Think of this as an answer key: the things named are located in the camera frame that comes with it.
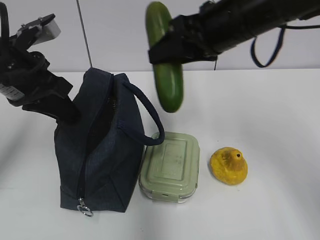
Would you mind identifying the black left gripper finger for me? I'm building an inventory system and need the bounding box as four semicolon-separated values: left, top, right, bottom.
22;96;81;125

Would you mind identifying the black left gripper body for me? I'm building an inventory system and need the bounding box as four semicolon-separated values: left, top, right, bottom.
0;51;73;107

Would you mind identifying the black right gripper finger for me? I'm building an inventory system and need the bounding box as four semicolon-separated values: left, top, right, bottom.
148;34;198;65

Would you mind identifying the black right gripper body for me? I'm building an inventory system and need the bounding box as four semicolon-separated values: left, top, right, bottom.
164;9;219;62

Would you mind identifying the green cucumber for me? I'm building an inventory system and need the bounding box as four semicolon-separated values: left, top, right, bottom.
145;1;184;113

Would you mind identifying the dark blue fabric lunch bag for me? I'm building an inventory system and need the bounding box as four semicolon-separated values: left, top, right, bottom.
54;68;165;217

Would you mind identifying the green lid glass food container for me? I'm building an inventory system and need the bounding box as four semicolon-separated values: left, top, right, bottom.
139;132;200;203

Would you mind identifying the yellow toy pear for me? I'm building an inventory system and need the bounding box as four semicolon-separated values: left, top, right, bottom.
209;147;248;186

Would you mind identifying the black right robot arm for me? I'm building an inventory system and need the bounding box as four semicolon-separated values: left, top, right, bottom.
148;0;320;64

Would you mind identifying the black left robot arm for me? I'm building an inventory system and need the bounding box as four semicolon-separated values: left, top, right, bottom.
0;2;81;125

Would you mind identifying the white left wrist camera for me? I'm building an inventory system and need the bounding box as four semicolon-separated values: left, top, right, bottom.
16;13;61;48

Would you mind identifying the blue black right arm cable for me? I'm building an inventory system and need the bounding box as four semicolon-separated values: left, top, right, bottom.
251;23;320;68

